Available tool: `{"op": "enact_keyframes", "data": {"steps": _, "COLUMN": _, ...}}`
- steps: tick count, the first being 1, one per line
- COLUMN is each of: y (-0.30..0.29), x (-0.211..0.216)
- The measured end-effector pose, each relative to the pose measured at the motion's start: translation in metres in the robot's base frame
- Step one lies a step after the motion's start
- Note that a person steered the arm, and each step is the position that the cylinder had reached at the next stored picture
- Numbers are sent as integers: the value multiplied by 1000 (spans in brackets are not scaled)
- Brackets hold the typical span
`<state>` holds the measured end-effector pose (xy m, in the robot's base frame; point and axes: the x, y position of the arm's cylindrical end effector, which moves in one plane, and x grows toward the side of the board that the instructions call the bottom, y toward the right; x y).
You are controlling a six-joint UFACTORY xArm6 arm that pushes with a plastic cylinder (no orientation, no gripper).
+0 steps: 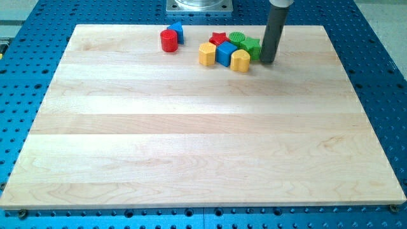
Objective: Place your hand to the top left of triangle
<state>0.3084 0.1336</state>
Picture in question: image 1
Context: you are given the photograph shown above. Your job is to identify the blue cube block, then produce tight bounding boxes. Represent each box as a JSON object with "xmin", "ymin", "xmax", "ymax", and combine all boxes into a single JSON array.
[{"xmin": 216, "ymin": 41, "xmax": 238, "ymax": 67}]

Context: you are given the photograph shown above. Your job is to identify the green ridged cylinder block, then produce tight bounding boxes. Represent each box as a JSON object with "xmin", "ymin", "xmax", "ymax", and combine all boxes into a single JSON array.
[{"xmin": 228, "ymin": 31, "xmax": 245, "ymax": 48}]

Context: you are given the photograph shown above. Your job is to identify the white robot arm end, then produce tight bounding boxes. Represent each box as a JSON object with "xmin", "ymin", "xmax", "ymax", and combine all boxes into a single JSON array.
[{"xmin": 269, "ymin": 0, "xmax": 294, "ymax": 8}]

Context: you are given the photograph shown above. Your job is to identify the yellow hexagon block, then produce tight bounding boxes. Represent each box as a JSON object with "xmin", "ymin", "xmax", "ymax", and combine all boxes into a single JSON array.
[{"xmin": 198, "ymin": 42, "xmax": 217, "ymax": 66}]

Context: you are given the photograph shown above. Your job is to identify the red cylinder block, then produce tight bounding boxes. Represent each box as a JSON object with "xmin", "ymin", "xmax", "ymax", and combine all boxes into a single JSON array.
[{"xmin": 160, "ymin": 29, "xmax": 178, "ymax": 52}]

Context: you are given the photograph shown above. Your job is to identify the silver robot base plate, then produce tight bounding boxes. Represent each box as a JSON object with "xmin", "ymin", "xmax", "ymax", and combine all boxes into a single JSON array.
[{"xmin": 166, "ymin": 0, "xmax": 233, "ymax": 13}]

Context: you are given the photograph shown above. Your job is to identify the blue perforated metal table plate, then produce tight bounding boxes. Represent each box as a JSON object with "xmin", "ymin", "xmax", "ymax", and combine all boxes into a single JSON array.
[{"xmin": 1, "ymin": 1, "xmax": 406, "ymax": 228}]

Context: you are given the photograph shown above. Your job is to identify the light wooden board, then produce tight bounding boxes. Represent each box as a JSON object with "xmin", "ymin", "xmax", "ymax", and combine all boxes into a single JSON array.
[{"xmin": 1, "ymin": 24, "xmax": 406, "ymax": 210}]

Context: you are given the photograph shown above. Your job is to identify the left corner board clamp screw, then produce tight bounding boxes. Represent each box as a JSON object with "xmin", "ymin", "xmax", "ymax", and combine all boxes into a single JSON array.
[{"xmin": 17, "ymin": 209, "xmax": 28, "ymax": 219}]

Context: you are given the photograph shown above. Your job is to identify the red star block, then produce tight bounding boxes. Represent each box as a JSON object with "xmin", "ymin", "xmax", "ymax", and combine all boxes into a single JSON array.
[{"xmin": 209, "ymin": 32, "xmax": 230, "ymax": 46}]

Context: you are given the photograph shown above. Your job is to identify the blue triangle block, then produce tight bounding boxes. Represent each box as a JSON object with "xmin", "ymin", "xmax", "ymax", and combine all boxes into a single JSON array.
[{"xmin": 167, "ymin": 22, "xmax": 184, "ymax": 45}]

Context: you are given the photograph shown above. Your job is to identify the right corner board clamp screw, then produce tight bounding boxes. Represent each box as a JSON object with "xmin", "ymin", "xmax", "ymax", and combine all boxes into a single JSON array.
[{"xmin": 389, "ymin": 204, "xmax": 399, "ymax": 214}]

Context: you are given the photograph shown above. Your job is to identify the dark grey cylindrical robot stylus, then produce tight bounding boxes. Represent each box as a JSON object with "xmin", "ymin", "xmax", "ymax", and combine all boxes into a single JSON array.
[{"xmin": 260, "ymin": 4, "xmax": 289, "ymax": 64}]

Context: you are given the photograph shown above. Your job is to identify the corner board clamp screw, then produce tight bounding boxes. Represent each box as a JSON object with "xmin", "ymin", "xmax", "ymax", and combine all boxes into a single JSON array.
[
  {"xmin": 389, "ymin": 204, "xmax": 399, "ymax": 214},
  {"xmin": 17, "ymin": 209, "xmax": 28, "ymax": 219}
]

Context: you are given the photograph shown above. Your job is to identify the green star block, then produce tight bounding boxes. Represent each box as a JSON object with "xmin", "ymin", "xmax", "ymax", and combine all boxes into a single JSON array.
[{"xmin": 239, "ymin": 36, "xmax": 261, "ymax": 60}]

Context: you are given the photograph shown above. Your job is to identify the yellow heart block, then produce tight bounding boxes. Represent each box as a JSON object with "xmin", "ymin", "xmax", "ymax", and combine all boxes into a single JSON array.
[{"xmin": 230, "ymin": 50, "xmax": 251, "ymax": 73}]

